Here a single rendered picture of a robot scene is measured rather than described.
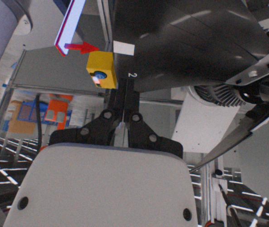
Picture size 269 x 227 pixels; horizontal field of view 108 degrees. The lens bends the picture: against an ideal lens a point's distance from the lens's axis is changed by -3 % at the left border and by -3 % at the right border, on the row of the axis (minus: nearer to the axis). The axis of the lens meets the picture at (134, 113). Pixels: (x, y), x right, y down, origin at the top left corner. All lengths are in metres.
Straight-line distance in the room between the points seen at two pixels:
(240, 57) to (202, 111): 0.35
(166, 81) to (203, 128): 0.41
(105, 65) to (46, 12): 0.23
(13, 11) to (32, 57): 0.88
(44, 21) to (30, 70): 0.85
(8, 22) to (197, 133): 0.82
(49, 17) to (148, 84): 0.41
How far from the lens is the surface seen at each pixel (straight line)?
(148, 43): 0.18
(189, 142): 0.63
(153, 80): 0.23
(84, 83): 1.04
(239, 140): 0.31
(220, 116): 0.62
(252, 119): 0.35
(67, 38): 0.25
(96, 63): 0.48
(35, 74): 1.31
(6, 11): 0.56
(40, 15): 0.54
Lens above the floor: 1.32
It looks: 14 degrees down
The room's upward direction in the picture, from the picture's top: 175 degrees counter-clockwise
